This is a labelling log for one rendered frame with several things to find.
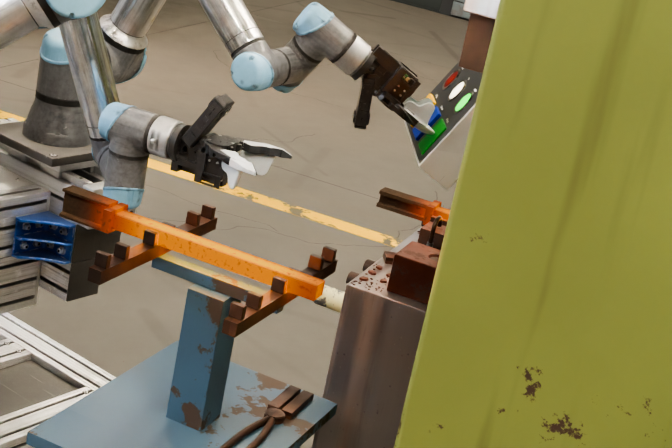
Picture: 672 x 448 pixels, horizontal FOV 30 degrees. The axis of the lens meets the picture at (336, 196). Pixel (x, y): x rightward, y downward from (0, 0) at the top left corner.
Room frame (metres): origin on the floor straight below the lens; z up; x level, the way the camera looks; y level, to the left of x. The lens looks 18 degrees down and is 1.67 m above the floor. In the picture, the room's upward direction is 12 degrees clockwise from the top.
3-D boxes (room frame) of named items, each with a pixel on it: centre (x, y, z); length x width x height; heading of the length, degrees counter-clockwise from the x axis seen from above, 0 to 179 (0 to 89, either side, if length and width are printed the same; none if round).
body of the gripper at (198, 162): (2.19, 0.25, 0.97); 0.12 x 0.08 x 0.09; 71
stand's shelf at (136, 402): (1.66, 0.14, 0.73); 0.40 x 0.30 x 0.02; 159
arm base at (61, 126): (2.59, 0.62, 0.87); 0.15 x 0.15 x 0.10
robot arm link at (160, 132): (2.21, 0.33, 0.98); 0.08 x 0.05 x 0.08; 161
